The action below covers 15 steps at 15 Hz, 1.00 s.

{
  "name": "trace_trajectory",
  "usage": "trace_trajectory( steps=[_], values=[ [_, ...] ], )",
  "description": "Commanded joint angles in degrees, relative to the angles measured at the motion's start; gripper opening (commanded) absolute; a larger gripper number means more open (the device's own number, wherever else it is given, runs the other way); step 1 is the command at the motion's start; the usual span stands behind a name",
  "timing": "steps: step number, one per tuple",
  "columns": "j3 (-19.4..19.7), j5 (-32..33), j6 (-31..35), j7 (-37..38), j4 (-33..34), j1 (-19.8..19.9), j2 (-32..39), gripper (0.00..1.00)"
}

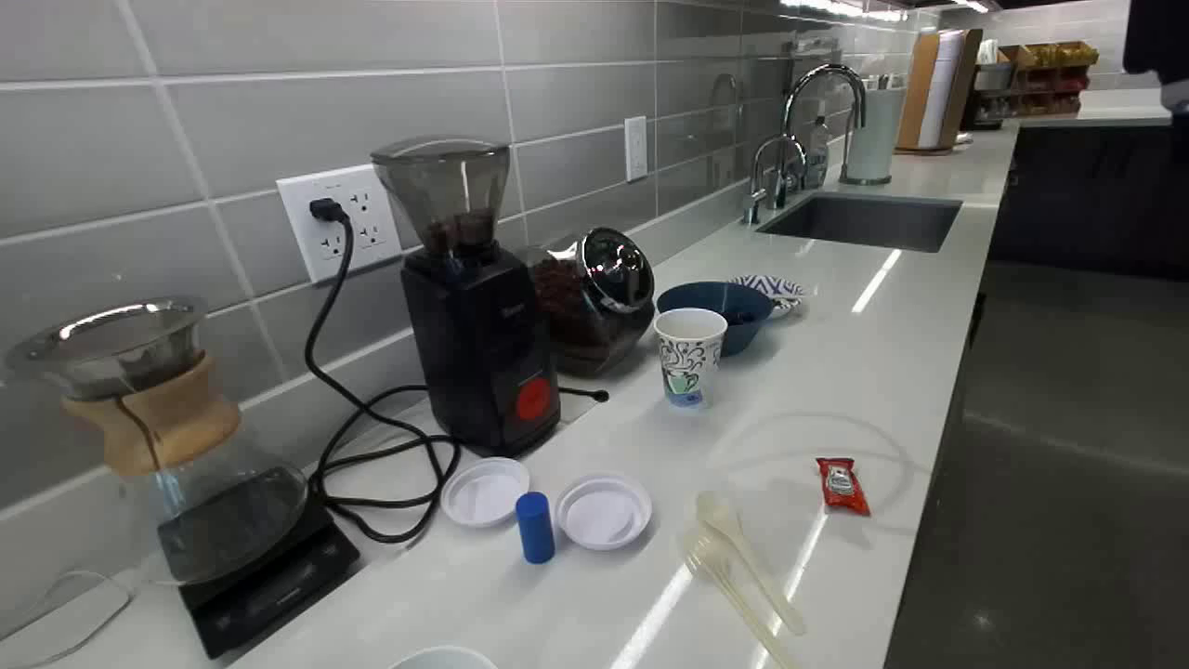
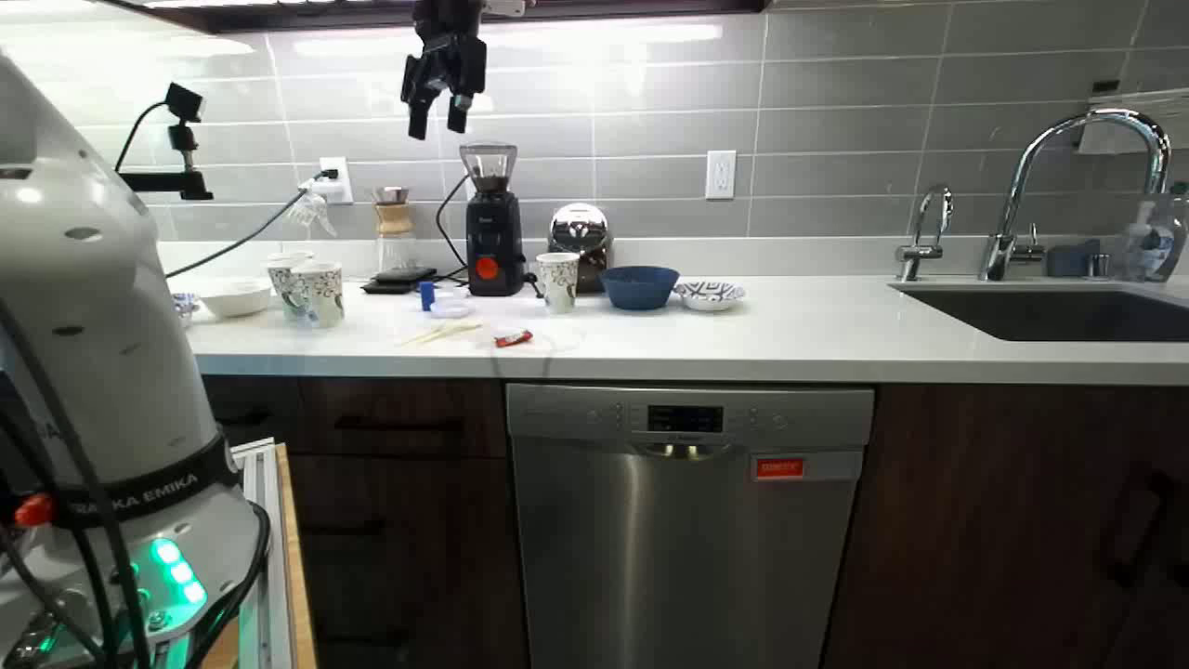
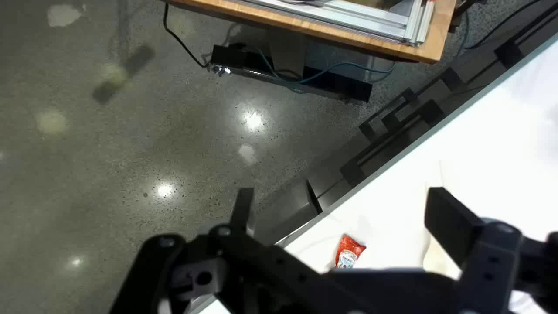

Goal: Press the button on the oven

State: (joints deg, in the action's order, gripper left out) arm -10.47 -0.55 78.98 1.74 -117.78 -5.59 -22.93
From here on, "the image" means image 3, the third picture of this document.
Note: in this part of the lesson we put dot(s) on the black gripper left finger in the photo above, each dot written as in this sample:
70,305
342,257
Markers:
243,208

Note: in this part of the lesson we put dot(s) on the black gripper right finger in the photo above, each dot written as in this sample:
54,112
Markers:
452,225

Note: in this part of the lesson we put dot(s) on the red ketchup packet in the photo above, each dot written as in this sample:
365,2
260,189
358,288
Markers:
349,251

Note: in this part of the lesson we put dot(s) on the black box under desk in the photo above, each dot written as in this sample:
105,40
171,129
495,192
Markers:
250,58

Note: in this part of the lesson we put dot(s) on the wooden desk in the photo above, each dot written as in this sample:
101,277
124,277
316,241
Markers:
325,28

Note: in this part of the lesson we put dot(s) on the aluminium frame rails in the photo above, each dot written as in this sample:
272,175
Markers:
354,16

